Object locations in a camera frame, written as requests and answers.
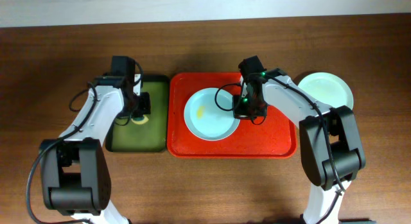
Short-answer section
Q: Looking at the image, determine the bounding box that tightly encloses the green and yellow sponge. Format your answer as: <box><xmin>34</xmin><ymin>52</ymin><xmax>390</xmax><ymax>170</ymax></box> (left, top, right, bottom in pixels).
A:
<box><xmin>131</xmin><ymin>115</ymin><xmax>149</xmax><ymax>125</ymax></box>

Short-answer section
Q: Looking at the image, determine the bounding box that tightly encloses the light blue plate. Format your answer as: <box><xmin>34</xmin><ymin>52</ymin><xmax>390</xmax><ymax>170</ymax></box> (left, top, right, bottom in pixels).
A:
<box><xmin>184</xmin><ymin>87</ymin><xmax>240</xmax><ymax>141</ymax></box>

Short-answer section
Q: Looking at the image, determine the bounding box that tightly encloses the light green plate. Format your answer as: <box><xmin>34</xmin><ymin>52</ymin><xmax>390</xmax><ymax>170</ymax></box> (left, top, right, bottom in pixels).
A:
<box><xmin>298</xmin><ymin>72</ymin><xmax>354</xmax><ymax>109</ymax></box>

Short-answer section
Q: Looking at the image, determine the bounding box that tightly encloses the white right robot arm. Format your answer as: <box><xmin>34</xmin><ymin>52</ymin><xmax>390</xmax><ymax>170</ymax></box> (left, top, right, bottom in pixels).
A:
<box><xmin>234</xmin><ymin>69</ymin><xmax>365</xmax><ymax>223</ymax></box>

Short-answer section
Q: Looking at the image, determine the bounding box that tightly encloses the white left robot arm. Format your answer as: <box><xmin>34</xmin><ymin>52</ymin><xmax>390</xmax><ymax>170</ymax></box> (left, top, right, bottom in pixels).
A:
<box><xmin>37</xmin><ymin>74</ymin><xmax>148</xmax><ymax>223</ymax></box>

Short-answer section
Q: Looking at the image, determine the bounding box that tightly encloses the black tray with green liquid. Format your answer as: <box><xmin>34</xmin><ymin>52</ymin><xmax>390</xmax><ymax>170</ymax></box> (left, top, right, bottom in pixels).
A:
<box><xmin>105</xmin><ymin>74</ymin><xmax>170</xmax><ymax>153</ymax></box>

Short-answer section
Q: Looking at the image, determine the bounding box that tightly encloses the red plastic tray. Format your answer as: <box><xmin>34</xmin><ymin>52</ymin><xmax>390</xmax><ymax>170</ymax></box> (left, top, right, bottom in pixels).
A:
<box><xmin>166</xmin><ymin>73</ymin><xmax>297</xmax><ymax>159</ymax></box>

